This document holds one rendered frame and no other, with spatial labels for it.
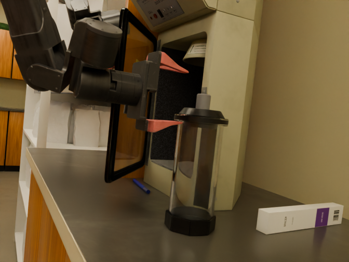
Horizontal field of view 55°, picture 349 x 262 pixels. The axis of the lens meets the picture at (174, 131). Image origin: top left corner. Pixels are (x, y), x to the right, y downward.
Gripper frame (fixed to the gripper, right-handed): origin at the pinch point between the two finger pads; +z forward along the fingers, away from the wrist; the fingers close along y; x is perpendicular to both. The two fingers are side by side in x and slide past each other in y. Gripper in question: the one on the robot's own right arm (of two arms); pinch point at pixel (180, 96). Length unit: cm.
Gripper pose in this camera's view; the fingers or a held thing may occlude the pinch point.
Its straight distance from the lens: 64.5
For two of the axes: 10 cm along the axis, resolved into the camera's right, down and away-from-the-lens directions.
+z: 8.8, 0.9, 4.7
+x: -4.7, -0.9, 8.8
